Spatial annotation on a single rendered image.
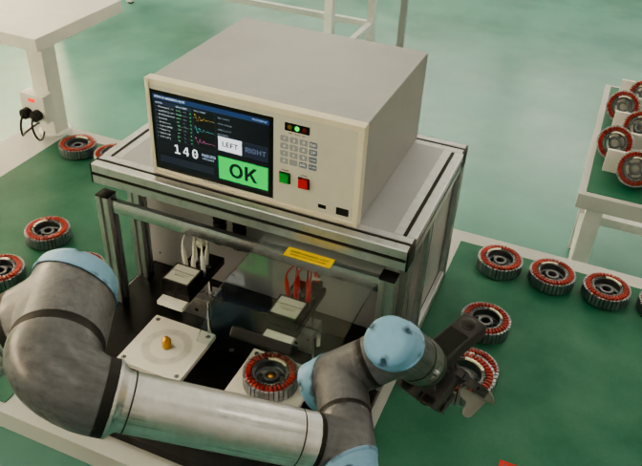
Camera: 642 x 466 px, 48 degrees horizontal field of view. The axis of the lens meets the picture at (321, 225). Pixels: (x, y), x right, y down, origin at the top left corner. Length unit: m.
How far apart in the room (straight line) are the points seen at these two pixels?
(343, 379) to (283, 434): 0.14
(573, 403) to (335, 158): 0.72
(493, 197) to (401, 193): 2.22
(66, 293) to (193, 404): 0.21
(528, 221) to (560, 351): 1.86
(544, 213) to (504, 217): 0.20
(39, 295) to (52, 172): 1.34
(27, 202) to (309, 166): 1.05
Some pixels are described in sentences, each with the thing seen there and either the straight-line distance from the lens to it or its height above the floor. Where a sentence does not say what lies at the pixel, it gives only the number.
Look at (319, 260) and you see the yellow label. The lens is 1.32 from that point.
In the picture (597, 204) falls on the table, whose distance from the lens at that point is 2.32.
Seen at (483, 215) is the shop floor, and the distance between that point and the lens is 3.49.
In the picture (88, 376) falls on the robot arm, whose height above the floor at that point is 1.25.
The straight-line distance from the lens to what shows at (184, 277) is 1.52.
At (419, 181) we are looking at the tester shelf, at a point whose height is 1.11.
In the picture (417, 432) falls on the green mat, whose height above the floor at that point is 0.75.
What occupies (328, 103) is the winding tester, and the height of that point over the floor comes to 1.32.
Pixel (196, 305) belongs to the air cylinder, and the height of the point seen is 0.80.
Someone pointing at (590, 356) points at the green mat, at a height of 0.75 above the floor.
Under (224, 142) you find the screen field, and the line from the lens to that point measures 1.36.
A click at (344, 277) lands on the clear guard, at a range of 1.29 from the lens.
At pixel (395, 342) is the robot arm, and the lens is 1.00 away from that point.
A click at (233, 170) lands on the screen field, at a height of 1.17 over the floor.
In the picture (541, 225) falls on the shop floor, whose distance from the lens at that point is 3.51.
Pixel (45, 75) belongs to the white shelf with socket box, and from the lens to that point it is 2.39.
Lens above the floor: 1.87
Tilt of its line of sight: 35 degrees down
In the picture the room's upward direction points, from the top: 3 degrees clockwise
